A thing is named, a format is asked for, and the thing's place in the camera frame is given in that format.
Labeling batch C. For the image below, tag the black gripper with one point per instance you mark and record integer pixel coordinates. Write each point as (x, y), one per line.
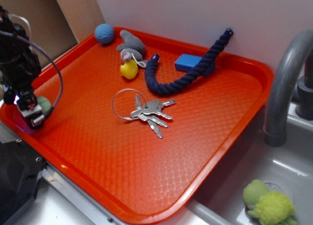
(27, 103)

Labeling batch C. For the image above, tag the green crochet ball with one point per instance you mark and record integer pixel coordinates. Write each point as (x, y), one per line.
(44, 103)

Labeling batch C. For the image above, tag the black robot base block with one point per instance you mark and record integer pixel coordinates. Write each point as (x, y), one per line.
(21, 169)

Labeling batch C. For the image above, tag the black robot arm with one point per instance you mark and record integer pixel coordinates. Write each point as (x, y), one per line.
(19, 66)

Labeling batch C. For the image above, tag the blue crochet ball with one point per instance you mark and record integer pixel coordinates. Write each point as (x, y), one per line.
(104, 33)

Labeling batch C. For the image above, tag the brown cardboard panel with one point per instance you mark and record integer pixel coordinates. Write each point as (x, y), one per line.
(44, 23)

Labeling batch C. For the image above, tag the silver key upright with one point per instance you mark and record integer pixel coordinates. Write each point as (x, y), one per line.
(138, 103)

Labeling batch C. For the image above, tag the yellow rubber duck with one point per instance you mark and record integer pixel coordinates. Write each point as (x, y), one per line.
(129, 69)

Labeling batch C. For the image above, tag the silver key pointing right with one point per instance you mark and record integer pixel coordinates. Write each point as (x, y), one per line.
(145, 117)

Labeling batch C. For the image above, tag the orange plastic tray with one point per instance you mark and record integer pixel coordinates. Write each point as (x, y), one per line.
(137, 176)

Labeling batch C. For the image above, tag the wooden board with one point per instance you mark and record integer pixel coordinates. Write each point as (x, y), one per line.
(82, 16)

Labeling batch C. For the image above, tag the grey plush mouse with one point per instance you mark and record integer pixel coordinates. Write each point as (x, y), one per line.
(131, 48)

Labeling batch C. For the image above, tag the silver key upper right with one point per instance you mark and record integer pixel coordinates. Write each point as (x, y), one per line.
(155, 107)

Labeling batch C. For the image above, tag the silver key bottom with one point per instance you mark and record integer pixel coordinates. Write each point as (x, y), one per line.
(155, 128)

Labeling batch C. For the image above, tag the silver key lower middle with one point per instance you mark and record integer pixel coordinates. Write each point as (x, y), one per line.
(160, 122)

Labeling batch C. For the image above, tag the blue rectangular block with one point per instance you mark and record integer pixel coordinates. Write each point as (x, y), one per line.
(186, 62)

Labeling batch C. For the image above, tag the grey sink faucet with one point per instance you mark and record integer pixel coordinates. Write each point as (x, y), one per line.
(284, 86)

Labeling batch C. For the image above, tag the green plush toy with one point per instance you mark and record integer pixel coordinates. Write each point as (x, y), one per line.
(269, 207)

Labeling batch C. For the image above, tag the grey toy sink basin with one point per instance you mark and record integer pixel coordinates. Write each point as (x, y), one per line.
(287, 169)

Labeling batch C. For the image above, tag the navy blue rope toy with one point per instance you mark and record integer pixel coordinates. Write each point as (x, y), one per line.
(199, 69)

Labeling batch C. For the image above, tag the dark grey faucet handle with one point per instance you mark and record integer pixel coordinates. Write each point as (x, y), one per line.
(305, 90)

